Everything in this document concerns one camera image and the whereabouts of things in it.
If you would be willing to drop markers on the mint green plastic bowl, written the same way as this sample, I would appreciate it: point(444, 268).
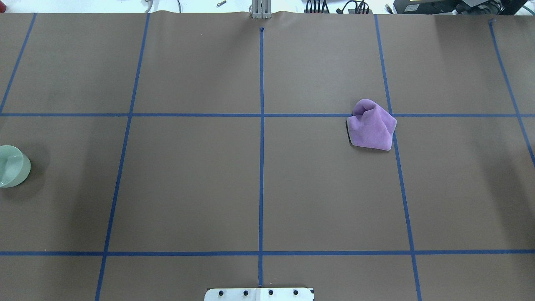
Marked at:
point(14, 166)

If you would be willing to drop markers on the purple cloth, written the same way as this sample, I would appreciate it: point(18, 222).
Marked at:
point(371, 126)

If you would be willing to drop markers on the black device on desk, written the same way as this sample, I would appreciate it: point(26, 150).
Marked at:
point(458, 7)

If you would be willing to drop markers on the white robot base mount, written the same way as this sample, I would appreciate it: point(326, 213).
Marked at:
point(260, 294)

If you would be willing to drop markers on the grey metal camera post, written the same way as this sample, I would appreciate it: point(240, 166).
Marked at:
point(261, 9)

